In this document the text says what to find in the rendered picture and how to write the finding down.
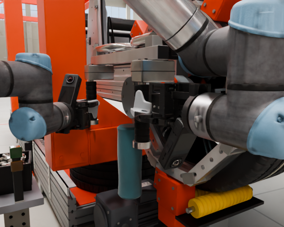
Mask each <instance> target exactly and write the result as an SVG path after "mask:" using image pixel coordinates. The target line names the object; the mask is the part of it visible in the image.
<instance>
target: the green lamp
mask: <svg viewBox="0 0 284 227"><path fill-rule="evenodd" d="M9 155H10V158H11V159H15V158H21V157H22V156H23V154H22V147H21V145H14V146H10V147H9Z"/></svg>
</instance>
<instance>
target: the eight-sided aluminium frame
mask: <svg viewBox="0 0 284 227"><path fill-rule="evenodd" d="M193 3H194V4H195V5H196V6H197V7H198V8H199V9H200V10H201V6H202V3H203V1H198V0H195V1H193ZM201 11H202V10H201ZM202 13H203V14H204V15H205V16H206V17H207V18H208V19H209V20H210V21H211V22H212V23H213V25H214V26H215V27H216V28H217V29H219V28H223V27H226V26H229V25H228V23H225V22H218V21H214V20H213V19H211V18H210V17H209V16H208V15H207V14H206V13H205V12H203V11H202ZM150 32H154V31H153V30H152V29H151V28H150V27H149V26H147V28H146V30H145V32H144V34H147V33H150ZM149 129H150V133H149V135H150V140H151V148H149V149H145V152H146V154H147V157H148V158H147V159H148V160H149V162H150V164H151V166H153V167H154V168H156V167H157V168H159V169H160V170H161V171H163V172H164V173H166V174H168V175H170V176H172V177H174V178H175V179H177V180H179V181H181V182H183V184H186V185H188V186H190V187H192V186H196V185H199V184H202V183H205V182H207V181H208V180H210V179H211V178H212V177H213V176H214V175H216V174H217V173H218V172H219V171H220V170H222V169H223V168H224V167H225V166H227V165H228V164H229V163H230V162H232V161H233V160H234V159H235V158H237V157H238V156H239V155H240V154H241V153H243V152H246V151H245V150H242V149H238V148H235V147H232V146H229V145H224V144H221V143H219V144H218V145H217V146H216V147H215V148H213V149H212V150H211V151H210V152H209V153H208V154H207V155H206V156H205V157H204V158H203V159H202V160H201V161H200V162H198V163H197V164H196V165H195V166H193V165H191V164H188V163H186V162H183V164H182V166H181V167H178V168H172V169H167V170H164V169H163V167H162V166H161V164H160V162H159V161H158V159H159V157H160V155H161V152H162V150H163V148H164V147H163V145H162V143H161V141H160V139H159V137H158V135H157V133H156V130H155V128H154V126H153V124H150V127H149Z"/></svg>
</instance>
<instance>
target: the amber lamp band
mask: <svg viewBox="0 0 284 227"><path fill-rule="evenodd" d="M10 169H11V172H18V171H22V170H23V160H22V159H21V160H19V161H12V160H10Z"/></svg>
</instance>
